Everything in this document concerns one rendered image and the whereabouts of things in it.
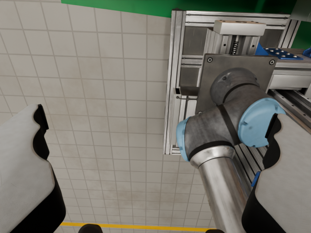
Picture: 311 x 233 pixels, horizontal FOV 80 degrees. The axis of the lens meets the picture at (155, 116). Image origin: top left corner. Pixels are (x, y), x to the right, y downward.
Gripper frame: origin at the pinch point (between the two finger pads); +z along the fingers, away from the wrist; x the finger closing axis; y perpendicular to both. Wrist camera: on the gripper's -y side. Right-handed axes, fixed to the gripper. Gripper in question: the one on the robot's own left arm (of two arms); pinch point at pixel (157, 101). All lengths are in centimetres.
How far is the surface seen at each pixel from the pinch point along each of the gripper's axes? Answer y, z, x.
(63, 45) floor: 29, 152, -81
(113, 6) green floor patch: -1, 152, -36
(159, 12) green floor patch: 2, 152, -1
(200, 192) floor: 214, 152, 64
